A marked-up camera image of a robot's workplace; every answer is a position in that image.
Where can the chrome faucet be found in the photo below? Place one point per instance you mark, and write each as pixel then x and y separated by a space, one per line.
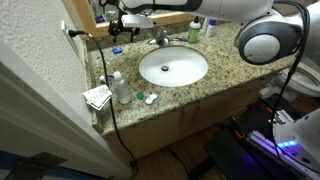
pixel 160 38

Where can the green bottle cap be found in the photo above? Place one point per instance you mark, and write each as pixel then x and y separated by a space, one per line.
pixel 140 96

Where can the blue razor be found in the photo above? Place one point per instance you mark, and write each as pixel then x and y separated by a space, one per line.
pixel 178 39

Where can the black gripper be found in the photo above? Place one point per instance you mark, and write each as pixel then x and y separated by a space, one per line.
pixel 115 28

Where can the wooden vanity cabinet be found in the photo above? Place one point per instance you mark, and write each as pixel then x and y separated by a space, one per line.
pixel 136 129

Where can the white toilet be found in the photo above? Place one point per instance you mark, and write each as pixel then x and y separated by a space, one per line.
pixel 305 81

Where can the white wall outlet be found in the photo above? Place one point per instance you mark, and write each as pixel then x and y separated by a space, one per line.
pixel 65 29

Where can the blue dental floss box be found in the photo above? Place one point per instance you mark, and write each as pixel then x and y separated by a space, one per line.
pixel 117 50

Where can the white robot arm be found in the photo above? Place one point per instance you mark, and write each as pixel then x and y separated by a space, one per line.
pixel 270 29

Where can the clear plastic bottle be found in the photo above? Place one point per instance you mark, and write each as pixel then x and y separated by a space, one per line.
pixel 122 88

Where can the white contact lens case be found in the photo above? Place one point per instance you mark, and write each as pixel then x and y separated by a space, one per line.
pixel 149 100

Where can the white paper packets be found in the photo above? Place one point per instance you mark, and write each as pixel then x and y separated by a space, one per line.
pixel 98 97

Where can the white oval sink basin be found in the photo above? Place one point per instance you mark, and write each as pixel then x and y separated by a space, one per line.
pixel 173 66

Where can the wood framed mirror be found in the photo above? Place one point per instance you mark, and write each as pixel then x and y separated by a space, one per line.
pixel 81 15

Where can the black robot cart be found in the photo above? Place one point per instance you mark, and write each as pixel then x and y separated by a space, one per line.
pixel 267 145

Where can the white bottle blue cap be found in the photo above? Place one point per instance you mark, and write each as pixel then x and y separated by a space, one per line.
pixel 210 28

